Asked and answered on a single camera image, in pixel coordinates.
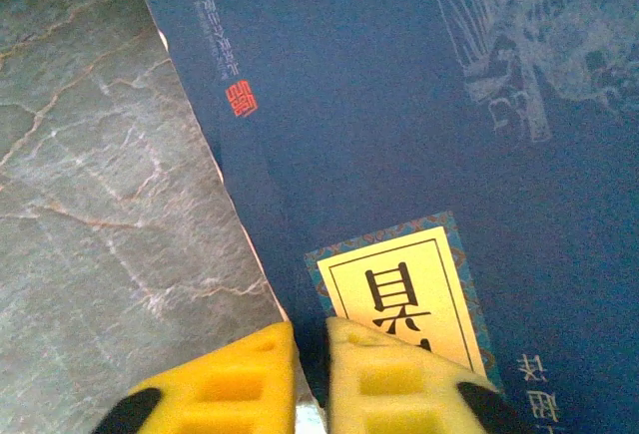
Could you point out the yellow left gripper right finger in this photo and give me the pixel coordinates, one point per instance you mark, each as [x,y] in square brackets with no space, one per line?
[394,389]

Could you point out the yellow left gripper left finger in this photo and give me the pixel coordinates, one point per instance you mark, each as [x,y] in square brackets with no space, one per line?
[234,389]

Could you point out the blue book yellow label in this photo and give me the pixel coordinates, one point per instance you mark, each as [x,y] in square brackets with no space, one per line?
[379,130]

